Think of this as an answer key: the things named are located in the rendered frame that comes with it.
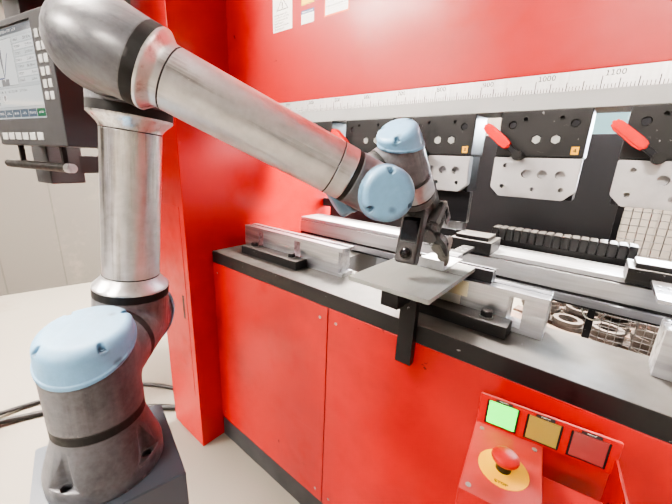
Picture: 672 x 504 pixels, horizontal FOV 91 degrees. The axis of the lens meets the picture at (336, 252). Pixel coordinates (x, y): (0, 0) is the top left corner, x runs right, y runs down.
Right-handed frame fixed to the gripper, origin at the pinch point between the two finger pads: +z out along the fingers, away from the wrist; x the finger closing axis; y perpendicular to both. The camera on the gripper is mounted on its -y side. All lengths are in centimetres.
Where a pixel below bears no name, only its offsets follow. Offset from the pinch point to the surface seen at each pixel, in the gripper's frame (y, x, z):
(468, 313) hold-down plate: -6.4, -10.2, 8.1
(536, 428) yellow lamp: -24.8, -28.1, 4.7
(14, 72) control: -8, 120, -67
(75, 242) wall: -35, 342, 47
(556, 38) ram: 31.9, -17.2, -32.1
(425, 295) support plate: -14.9, -7.4, -11.7
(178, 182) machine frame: -5, 87, -22
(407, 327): -16.1, -0.2, 4.2
